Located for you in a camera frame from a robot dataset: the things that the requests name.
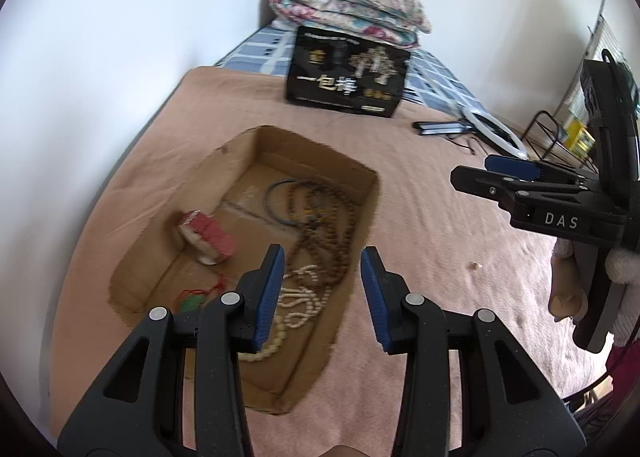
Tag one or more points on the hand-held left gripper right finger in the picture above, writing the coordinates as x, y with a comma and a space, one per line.
375, 297

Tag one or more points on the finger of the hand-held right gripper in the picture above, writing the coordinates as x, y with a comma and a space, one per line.
515, 167
480, 184

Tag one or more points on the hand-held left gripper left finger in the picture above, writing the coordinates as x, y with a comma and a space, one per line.
267, 297

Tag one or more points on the cardboard box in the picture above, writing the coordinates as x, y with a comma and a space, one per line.
250, 217

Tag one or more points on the thin metal bangle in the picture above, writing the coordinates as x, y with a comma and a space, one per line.
268, 207

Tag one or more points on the person's right hand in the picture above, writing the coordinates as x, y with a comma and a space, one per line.
565, 287

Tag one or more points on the yellow box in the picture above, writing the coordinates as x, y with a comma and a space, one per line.
580, 139

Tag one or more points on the pink blanket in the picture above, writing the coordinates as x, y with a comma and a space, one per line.
450, 247

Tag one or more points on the black folded tripod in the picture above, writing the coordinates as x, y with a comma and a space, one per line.
440, 127

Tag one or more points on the person's leg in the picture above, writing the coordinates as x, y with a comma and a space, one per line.
350, 452

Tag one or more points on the black printed snack packet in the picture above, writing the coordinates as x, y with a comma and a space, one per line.
345, 72

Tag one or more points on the folded floral quilt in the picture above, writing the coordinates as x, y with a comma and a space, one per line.
350, 2

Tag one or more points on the blue checked mattress sheet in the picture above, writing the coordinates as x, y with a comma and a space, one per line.
265, 49

